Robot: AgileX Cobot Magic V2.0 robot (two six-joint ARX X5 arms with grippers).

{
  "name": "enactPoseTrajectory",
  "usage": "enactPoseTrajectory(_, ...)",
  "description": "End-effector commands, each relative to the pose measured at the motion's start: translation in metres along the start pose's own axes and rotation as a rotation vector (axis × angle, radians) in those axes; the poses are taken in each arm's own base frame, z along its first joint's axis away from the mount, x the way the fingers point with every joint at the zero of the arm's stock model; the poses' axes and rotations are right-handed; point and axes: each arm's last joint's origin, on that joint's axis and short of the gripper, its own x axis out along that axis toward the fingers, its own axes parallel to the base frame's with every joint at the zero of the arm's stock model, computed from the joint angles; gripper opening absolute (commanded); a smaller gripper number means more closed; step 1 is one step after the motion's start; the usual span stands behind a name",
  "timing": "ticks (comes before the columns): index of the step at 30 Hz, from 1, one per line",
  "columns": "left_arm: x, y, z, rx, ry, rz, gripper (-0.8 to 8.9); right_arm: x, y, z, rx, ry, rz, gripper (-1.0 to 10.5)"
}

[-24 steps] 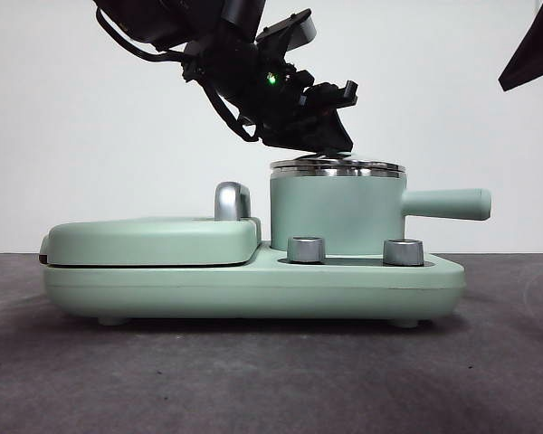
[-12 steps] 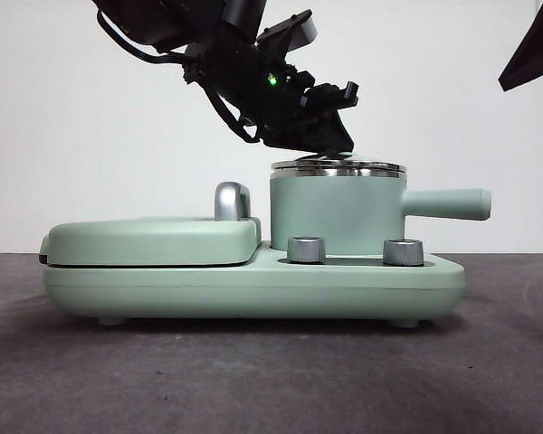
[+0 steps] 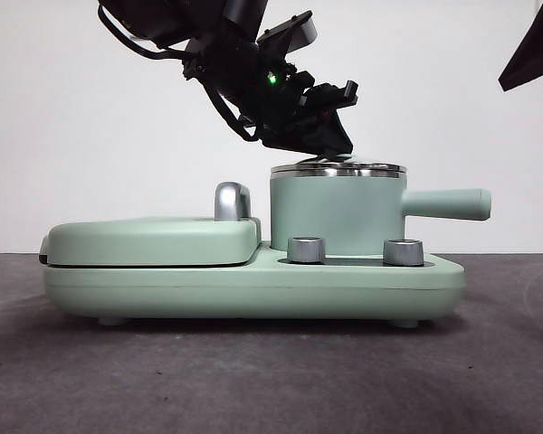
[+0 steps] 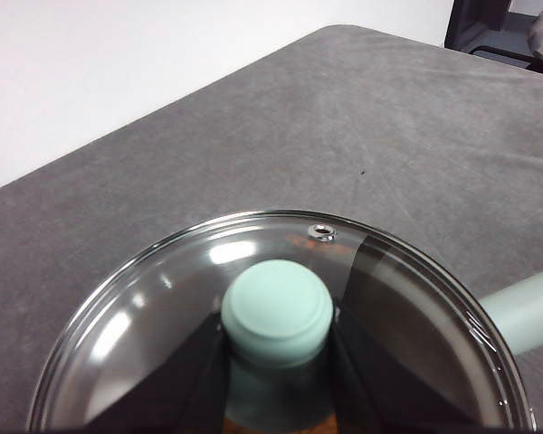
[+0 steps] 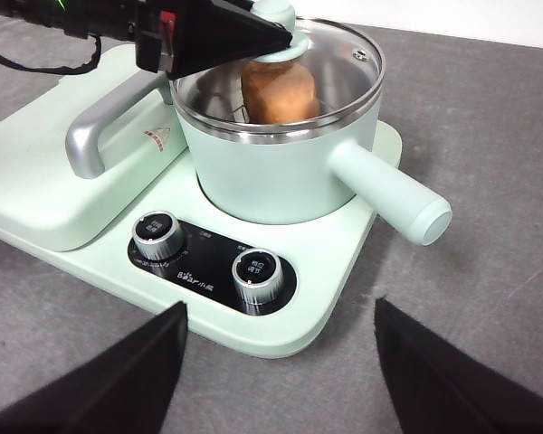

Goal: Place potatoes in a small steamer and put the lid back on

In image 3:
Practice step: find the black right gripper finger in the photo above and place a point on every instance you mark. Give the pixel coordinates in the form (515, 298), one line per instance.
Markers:
(538, 50)

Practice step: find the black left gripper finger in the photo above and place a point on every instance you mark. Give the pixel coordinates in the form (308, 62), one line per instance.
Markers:
(289, 142)
(335, 135)

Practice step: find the glass lid with mint knob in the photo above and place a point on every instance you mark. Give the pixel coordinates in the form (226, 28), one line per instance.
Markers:
(344, 168)

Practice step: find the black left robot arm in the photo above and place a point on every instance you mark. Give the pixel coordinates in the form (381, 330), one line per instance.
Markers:
(235, 63)

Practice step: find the mint green steamer pot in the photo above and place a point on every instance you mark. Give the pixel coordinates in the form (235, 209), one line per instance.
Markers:
(335, 212)

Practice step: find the silver control knob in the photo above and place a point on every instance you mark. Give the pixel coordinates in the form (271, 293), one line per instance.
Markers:
(306, 250)
(402, 252)

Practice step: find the mint green breakfast machine base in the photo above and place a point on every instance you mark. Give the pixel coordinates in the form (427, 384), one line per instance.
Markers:
(253, 294)

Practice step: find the mint green griddle cover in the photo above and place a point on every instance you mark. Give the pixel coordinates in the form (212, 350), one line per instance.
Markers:
(140, 239)

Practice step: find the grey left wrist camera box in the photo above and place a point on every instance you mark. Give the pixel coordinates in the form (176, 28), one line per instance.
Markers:
(307, 32)

